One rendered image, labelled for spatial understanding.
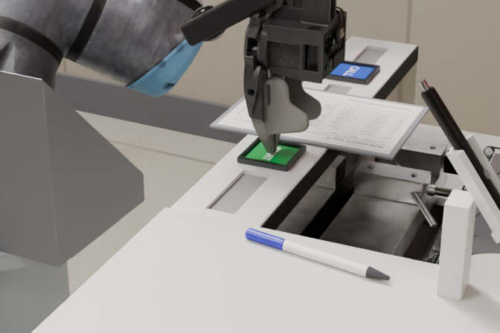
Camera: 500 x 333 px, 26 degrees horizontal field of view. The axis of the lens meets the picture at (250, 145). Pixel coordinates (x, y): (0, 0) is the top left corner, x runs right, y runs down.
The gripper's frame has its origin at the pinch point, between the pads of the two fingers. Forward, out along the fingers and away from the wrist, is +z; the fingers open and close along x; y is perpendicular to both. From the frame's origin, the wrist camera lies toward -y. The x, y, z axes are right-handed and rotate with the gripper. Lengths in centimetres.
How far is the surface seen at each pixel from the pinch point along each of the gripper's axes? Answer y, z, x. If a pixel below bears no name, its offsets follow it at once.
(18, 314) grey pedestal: -31.5, 28.1, -3.0
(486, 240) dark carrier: 23.4, 7.9, 2.3
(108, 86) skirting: -136, 87, 194
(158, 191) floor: -96, 98, 152
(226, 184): -0.9, 1.9, -7.7
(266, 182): 2.5, 1.8, -5.7
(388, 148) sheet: 11.5, 1.5, 6.2
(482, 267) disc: 24.1, 7.8, -3.2
